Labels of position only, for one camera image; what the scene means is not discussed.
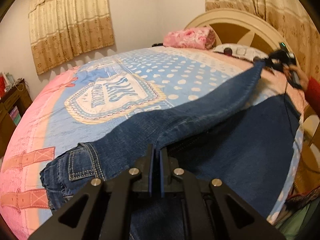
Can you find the dark blue denim jeans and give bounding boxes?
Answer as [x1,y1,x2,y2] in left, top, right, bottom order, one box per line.
[40,61,300,239]

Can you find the red sleeved right forearm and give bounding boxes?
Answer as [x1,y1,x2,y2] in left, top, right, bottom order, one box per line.
[305,77,320,108]

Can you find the right hand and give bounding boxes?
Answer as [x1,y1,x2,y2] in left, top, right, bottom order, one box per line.
[284,64,309,92]

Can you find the white patterned pillow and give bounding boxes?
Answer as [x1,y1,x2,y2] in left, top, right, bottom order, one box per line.
[212,43,268,62]

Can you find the cream round wooden headboard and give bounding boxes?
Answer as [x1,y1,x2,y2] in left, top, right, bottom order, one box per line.
[186,9,319,199]

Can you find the beige corner curtain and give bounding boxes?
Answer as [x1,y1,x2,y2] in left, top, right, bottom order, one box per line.
[205,0,319,80]

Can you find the pink floral rolled blanket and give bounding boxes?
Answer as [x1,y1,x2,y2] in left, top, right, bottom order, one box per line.
[163,27,216,50]

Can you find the stacked colourful books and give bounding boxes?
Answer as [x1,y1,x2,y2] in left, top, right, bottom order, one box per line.
[10,106,21,126]

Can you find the pink and blue bedspread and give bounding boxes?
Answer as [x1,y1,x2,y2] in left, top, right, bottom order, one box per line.
[1,47,303,239]

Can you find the dark brown wooden cabinet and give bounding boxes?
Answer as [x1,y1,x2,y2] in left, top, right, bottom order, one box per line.
[0,79,33,158]

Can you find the red gift bag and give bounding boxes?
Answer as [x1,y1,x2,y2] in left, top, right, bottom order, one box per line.
[0,76,5,98]

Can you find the beige window curtain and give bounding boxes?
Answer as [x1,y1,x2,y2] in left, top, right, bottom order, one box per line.
[28,0,114,75]

